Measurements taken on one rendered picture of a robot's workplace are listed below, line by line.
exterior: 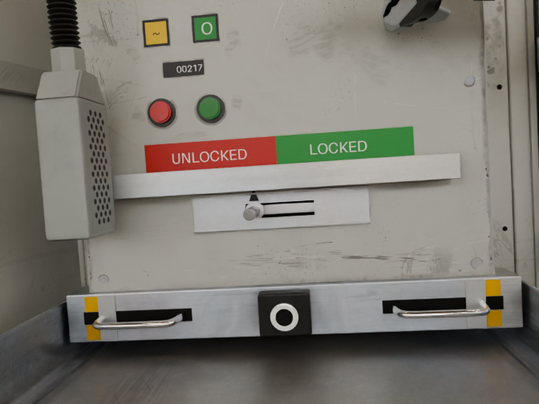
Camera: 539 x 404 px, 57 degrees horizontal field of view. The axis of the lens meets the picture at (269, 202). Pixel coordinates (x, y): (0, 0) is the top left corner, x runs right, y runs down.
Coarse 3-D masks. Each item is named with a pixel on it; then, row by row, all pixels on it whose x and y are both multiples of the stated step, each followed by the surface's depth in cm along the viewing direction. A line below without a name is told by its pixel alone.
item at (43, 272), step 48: (0, 0) 72; (0, 48) 71; (48, 48) 80; (0, 96) 71; (0, 144) 71; (0, 192) 70; (0, 240) 70; (48, 240) 78; (0, 288) 70; (48, 288) 78
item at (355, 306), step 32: (192, 288) 61; (224, 288) 60; (256, 288) 59; (288, 288) 59; (320, 288) 58; (352, 288) 58; (384, 288) 58; (416, 288) 57; (448, 288) 57; (512, 288) 57; (128, 320) 61; (160, 320) 61; (192, 320) 60; (224, 320) 60; (256, 320) 59; (320, 320) 59; (352, 320) 58; (384, 320) 58; (416, 320) 58; (448, 320) 57; (512, 320) 57
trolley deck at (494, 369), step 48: (288, 336) 65; (336, 336) 64; (384, 336) 62; (432, 336) 61; (480, 336) 60; (96, 384) 53; (144, 384) 52; (192, 384) 51; (240, 384) 51; (288, 384) 50; (336, 384) 49; (384, 384) 49; (432, 384) 48; (480, 384) 47; (528, 384) 47
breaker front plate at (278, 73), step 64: (128, 0) 60; (192, 0) 59; (256, 0) 58; (320, 0) 58; (448, 0) 56; (128, 64) 60; (256, 64) 59; (320, 64) 58; (384, 64) 58; (448, 64) 57; (128, 128) 61; (192, 128) 60; (256, 128) 59; (320, 128) 59; (448, 128) 57; (256, 192) 59; (320, 192) 59; (384, 192) 58; (448, 192) 58; (128, 256) 62; (192, 256) 61; (256, 256) 60; (320, 256) 59; (384, 256) 59; (448, 256) 58
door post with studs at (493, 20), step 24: (504, 48) 76; (504, 72) 77; (504, 96) 77; (504, 120) 77; (504, 144) 77; (504, 168) 77; (504, 192) 78; (504, 216) 78; (504, 240) 78; (504, 264) 78
